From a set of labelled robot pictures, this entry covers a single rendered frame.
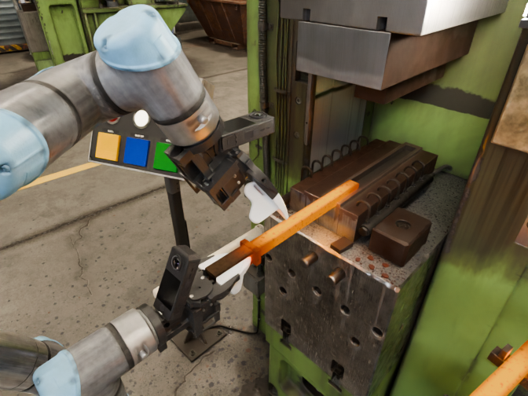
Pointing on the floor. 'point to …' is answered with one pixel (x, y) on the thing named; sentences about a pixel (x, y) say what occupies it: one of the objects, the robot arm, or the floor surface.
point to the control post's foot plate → (192, 347)
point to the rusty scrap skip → (222, 20)
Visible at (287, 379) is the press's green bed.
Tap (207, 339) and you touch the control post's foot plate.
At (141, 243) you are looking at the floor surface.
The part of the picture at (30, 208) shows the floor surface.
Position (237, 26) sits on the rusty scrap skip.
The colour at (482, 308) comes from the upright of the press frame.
